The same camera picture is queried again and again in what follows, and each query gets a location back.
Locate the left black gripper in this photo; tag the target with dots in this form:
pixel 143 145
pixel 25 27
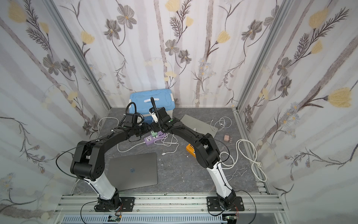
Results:
pixel 143 128

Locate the dark grey laptop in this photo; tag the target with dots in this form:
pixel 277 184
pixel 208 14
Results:
pixel 131 172

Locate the purple power strip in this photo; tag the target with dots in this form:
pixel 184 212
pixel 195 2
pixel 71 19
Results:
pixel 150 140

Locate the white charging cable grey laptop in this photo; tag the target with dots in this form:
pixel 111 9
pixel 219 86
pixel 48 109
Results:
pixel 168 140

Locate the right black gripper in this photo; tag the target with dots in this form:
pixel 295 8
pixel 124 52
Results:
pixel 161 123

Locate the metal wire hook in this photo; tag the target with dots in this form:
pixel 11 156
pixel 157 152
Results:
pixel 237 173

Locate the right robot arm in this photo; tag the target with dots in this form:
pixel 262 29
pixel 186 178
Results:
pixel 206 151

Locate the white charging cable silver laptop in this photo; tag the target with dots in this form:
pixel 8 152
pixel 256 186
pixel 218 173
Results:
pixel 223 123

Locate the aluminium rail frame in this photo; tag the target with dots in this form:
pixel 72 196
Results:
pixel 259 209

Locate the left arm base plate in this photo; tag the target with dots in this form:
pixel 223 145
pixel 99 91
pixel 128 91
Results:
pixel 124 203

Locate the green charger adapter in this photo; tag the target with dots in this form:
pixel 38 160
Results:
pixel 154 134

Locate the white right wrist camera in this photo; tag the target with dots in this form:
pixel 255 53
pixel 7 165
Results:
pixel 154 115

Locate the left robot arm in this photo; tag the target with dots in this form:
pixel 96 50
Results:
pixel 88 163

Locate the white slotted cable duct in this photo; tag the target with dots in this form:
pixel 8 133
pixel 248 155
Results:
pixel 144 219

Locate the orange power strip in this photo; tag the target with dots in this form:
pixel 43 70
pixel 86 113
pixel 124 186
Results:
pixel 191 150

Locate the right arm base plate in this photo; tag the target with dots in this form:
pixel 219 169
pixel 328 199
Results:
pixel 218 205

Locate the pink charger adapter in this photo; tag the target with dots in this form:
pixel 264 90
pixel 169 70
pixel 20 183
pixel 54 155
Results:
pixel 227 138

